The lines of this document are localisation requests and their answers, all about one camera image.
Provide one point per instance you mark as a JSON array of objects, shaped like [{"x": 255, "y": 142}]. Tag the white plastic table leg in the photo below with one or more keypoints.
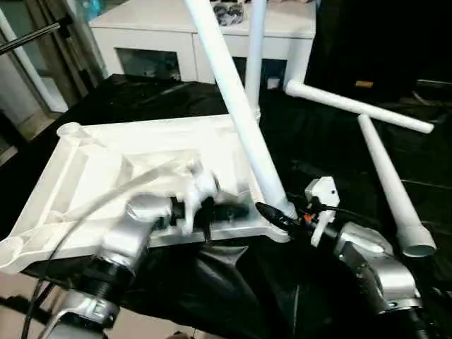
[
  {"x": 255, "y": 56},
  {"x": 395, "y": 191},
  {"x": 360, "y": 106},
  {"x": 240, "y": 92}
]

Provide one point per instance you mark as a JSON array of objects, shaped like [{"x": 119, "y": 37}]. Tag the white plastic table top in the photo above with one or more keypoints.
[{"x": 92, "y": 155}]

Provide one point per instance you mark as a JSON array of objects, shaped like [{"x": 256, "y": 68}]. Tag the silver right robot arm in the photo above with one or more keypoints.
[{"x": 374, "y": 265}]

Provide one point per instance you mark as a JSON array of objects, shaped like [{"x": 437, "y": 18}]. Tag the black plastic mat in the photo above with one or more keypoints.
[{"x": 339, "y": 162}]

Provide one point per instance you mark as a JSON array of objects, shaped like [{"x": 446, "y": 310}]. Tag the small yellow label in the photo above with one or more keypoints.
[{"x": 364, "y": 84}]

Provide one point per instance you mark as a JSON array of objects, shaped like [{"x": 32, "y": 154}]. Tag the white cabinet with glass doors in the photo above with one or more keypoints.
[{"x": 155, "y": 32}]

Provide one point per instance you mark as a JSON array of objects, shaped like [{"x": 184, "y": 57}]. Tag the black flat device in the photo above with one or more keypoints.
[{"x": 434, "y": 86}]

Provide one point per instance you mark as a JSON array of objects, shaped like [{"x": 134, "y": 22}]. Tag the black tall cabinet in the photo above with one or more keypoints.
[{"x": 388, "y": 39}]

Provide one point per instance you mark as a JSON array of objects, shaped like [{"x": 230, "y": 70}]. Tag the grey bundle on cabinet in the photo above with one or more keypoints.
[{"x": 229, "y": 13}]

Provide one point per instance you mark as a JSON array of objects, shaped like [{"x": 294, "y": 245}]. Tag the grey curtain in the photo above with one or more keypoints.
[{"x": 70, "y": 42}]

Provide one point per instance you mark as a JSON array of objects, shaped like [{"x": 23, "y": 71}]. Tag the grey metal pole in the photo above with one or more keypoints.
[{"x": 28, "y": 39}]

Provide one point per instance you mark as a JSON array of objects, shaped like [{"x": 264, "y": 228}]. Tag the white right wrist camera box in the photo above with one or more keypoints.
[{"x": 321, "y": 201}]

